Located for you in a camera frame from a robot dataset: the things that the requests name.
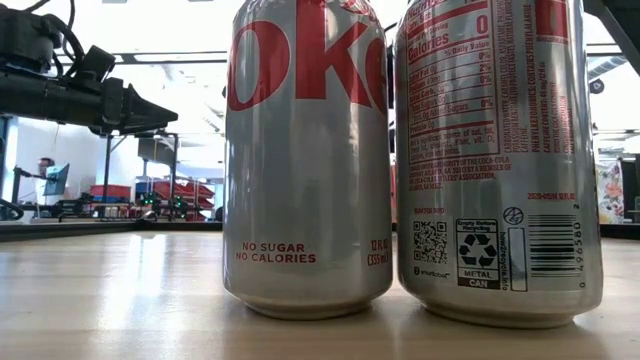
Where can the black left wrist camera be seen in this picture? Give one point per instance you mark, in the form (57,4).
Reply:
(96,62)

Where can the person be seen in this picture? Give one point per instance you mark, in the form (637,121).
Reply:
(45,167)

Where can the background robot green lights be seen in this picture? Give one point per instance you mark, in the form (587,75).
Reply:
(165,210)

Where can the black metal stand grey box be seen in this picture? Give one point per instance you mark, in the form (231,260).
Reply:
(155,150)

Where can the stacked red bins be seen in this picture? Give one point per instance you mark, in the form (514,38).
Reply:
(192,192)

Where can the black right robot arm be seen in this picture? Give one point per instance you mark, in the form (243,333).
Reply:
(622,30)

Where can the red storage bin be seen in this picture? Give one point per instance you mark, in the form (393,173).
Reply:
(110,191)

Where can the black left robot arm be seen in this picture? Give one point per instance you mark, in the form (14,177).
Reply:
(45,100)

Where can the floral printed banner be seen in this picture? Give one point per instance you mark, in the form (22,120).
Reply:
(611,192)

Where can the round black ceiling fixture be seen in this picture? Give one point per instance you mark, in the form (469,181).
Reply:
(596,86)

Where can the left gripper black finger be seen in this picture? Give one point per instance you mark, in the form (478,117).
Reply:
(150,115)

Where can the silver Diet Coke can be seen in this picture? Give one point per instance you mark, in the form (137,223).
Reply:
(500,175)
(310,175)

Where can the computer monitor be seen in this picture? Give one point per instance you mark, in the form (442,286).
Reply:
(58,182)

